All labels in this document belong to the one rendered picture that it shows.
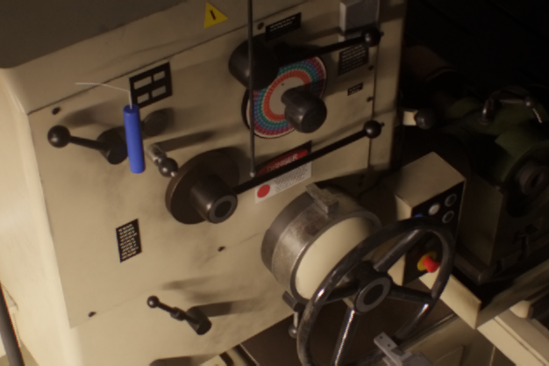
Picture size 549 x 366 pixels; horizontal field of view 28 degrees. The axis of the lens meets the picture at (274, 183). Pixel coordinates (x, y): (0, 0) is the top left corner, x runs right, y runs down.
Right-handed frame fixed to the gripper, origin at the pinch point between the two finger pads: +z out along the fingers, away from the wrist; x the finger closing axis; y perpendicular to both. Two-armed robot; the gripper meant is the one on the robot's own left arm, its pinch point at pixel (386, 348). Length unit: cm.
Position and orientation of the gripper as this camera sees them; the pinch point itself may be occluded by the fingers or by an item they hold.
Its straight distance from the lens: 223.0
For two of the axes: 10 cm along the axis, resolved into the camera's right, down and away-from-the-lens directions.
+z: -5.8, -5.6, 6.0
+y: -8.0, 5.3, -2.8
